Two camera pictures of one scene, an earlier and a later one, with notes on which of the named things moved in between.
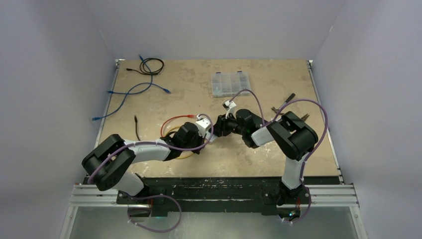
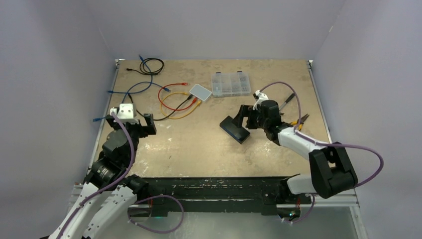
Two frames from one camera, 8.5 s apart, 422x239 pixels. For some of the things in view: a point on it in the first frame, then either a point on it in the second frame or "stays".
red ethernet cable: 190,116 to 194,100
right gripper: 220,127 to 246,111
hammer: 276,110 stays
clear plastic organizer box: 225,84 stays
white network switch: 208,135 to 200,92
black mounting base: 187,194 stays
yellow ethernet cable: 178,158 to 184,115
